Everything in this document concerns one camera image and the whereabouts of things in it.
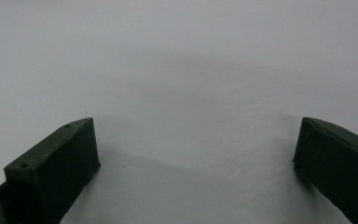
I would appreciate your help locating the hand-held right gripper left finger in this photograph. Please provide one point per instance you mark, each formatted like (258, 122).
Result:
(51, 174)

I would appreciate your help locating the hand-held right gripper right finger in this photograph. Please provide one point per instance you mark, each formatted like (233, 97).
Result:
(338, 165)

